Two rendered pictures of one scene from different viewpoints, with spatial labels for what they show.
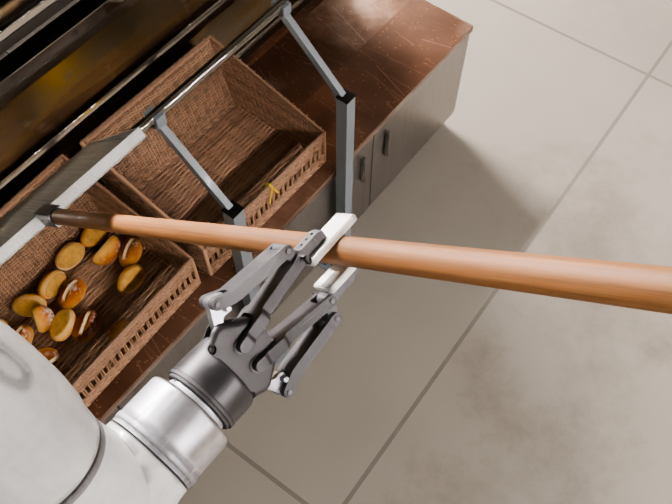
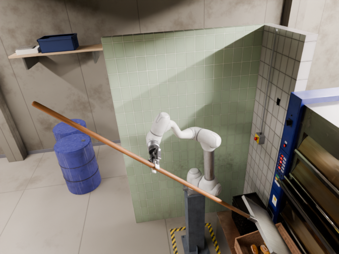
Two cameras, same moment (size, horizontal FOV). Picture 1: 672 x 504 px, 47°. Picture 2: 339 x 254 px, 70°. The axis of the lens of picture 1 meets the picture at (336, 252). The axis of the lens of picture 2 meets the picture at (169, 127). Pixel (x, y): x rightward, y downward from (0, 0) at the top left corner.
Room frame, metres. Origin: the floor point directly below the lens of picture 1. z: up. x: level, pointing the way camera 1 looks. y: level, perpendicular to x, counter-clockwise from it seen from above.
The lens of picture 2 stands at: (1.37, -0.75, 2.95)
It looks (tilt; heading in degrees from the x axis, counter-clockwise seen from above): 30 degrees down; 137
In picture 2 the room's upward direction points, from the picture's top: 4 degrees counter-clockwise
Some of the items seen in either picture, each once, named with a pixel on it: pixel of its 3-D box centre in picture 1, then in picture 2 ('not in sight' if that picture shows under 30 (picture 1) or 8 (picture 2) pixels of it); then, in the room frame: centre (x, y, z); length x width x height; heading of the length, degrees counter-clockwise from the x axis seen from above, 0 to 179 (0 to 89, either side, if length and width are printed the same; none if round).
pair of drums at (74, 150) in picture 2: not in sight; (76, 153); (-2.47, 0.44, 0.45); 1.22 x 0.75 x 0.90; 147
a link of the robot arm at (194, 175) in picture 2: not in sight; (194, 178); (0.08, 0.76, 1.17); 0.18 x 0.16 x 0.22; 4
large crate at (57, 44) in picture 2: not in sight; (59, 43); (-2.81, 0.79, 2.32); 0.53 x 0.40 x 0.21; 54
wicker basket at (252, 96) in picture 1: (210, 151); not in sight; (1.47, 0.39, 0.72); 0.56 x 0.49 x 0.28; 141
